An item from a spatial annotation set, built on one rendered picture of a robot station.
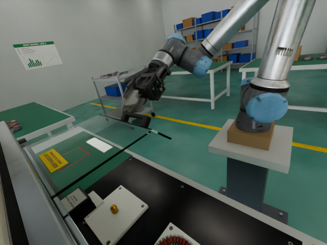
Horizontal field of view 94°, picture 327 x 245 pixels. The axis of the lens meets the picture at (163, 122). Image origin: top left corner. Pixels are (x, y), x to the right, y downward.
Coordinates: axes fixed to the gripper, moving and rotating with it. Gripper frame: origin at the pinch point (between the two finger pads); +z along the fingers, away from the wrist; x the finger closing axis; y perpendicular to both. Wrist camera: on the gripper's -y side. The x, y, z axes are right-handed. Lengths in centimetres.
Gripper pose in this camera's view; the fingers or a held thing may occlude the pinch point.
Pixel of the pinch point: (123, 112)
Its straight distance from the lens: 50.8
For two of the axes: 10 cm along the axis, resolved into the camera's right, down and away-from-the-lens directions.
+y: 7.5, 1.8, -6.4
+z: -4.7, 8.2, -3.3
